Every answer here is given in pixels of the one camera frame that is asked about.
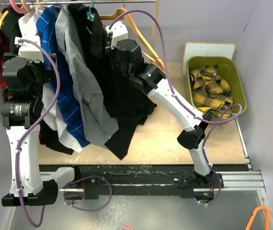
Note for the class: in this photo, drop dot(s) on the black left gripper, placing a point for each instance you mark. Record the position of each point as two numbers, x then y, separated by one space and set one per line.
49 74

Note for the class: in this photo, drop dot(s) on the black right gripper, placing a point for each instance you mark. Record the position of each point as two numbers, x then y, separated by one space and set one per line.
112 51

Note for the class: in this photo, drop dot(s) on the teal plastic hanger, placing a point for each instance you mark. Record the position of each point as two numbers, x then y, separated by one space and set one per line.
90 14

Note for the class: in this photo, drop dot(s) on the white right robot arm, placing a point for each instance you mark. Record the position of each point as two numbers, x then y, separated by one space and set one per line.
148 79

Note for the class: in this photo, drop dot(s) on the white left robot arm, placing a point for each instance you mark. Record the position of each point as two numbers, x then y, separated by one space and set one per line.
22 108

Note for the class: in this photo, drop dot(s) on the wooden hanger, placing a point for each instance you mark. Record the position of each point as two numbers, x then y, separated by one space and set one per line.
152 56

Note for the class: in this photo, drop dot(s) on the white hanging shirt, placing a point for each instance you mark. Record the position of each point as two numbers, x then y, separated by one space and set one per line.
53 131

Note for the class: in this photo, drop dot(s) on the yellow hanger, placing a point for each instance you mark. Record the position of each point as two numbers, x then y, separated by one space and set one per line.
2 18

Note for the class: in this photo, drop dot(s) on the blue checked hanging shirt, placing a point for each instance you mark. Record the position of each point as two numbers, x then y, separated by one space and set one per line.
65 115

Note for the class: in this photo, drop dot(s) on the beige wooden hanger hook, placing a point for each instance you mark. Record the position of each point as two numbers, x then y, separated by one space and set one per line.
28 7

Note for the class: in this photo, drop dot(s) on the pink hanger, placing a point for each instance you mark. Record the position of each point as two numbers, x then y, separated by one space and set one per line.
21 9

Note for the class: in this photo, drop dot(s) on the light wooden hanger hook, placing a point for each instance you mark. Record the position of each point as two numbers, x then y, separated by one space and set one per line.
40 5

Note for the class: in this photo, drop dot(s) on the grey hanging shirt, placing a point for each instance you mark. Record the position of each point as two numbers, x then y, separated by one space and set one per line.
98 125

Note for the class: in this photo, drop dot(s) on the yellow plaid shirt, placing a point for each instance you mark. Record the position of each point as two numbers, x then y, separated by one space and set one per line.
210 93

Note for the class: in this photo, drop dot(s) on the black hanging garment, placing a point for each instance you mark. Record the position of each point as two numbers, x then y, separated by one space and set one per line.
10 29

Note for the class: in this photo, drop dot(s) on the white board behind bin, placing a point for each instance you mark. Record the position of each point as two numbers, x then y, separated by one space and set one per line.
207 49

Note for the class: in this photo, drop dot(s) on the wooden clothes rack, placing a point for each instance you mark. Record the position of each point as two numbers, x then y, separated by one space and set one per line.
33 2

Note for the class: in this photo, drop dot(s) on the olive green plastic bin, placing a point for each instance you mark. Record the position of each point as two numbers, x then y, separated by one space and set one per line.
226 69

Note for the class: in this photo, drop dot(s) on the red blue hangers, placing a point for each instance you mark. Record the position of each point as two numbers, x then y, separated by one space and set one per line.
124 226

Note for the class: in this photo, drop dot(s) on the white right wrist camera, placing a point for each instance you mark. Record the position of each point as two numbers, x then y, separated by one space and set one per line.
117 32

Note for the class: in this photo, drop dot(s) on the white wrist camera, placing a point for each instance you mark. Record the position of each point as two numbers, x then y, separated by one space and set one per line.
117 32
28 51

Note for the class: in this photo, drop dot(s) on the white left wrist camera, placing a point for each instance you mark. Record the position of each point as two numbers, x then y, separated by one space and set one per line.
28 51

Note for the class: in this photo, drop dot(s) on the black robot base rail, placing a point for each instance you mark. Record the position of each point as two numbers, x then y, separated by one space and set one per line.
142 180

